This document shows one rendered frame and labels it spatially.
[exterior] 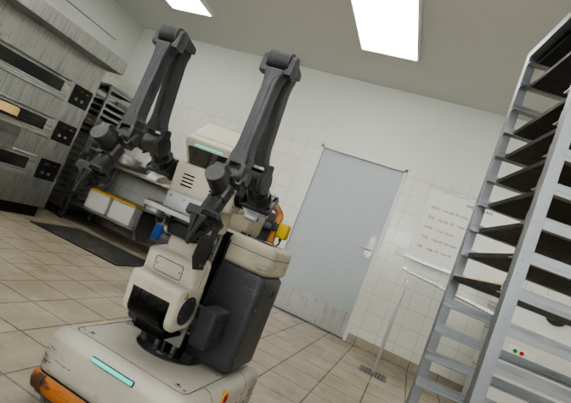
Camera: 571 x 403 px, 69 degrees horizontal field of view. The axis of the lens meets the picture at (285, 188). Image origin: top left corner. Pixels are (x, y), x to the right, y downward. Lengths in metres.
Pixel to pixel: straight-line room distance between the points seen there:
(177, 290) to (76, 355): 0.42
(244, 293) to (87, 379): 0.60
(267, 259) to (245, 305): 0.20
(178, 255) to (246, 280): 0.30
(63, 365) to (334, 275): 3.71
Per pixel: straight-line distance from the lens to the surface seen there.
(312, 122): 5.41
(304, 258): 5.09
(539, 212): 1.15
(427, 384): 1.58
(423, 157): 5.11
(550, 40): 1.68
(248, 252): 1.70
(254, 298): 1.69
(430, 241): 4.92
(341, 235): 5.03
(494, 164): 1.62
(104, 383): 1.63
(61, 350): 1.74
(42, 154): 5.18
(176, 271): 1.54
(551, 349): 1.20
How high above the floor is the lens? 0.89
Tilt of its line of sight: 5 degrees up
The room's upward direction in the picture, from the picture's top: 22 degrees clockwise
